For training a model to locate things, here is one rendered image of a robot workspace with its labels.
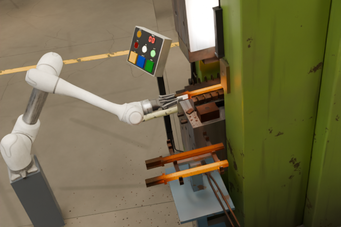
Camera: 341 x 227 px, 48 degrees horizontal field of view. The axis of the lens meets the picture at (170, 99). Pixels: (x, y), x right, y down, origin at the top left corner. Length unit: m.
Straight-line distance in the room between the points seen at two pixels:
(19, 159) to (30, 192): 0.29
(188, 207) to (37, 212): 1.27
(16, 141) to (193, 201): 1.21
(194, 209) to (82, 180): 1.52
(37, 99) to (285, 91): 1.53
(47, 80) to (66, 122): 1.87
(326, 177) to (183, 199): 0.87
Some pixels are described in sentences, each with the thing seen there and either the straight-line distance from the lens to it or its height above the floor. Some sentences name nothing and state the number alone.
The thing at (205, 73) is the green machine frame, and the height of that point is 1.00.
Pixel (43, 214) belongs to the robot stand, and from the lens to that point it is 3.05.
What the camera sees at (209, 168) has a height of 0.97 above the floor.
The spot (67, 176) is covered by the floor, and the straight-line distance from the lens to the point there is 3.53.
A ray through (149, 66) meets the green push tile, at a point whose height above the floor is 1.01.
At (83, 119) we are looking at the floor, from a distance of 4.10.
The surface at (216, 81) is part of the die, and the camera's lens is 2.51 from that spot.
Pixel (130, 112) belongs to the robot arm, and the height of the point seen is 1.12.
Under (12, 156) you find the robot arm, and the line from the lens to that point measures 2.69.
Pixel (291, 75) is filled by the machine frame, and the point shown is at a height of 1.31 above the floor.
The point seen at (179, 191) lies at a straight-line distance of 2.23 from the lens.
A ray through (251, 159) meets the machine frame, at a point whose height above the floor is 0.80.
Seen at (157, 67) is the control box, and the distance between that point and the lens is 2.69.
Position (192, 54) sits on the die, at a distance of 2.17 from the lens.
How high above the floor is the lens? 2.40
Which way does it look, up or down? 36 degrees down
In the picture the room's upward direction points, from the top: 9 degrees counter-clockwise
